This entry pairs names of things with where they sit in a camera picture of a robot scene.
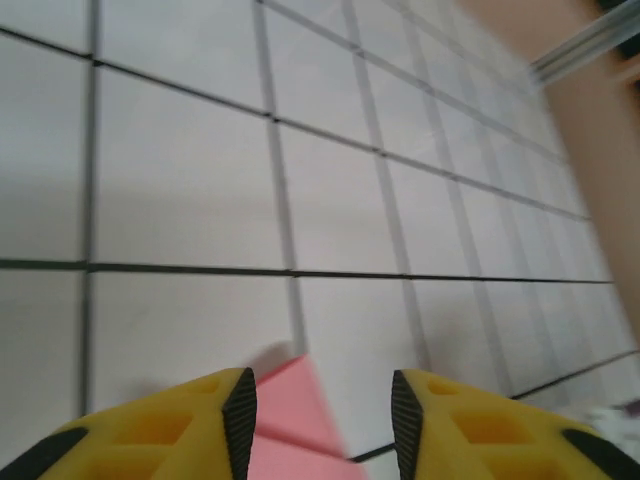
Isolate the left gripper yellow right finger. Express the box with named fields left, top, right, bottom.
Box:
left=391, top=368, right=640, bottom=480

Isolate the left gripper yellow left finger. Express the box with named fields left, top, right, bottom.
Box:
left=0, top=366, right=259, bottom=480

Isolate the pink paper sheet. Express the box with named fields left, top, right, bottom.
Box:
left=247, top=352, right=369, bottom=480

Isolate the aluminium frame post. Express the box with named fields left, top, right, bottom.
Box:
left=528, top=0, right=640, bottom=87

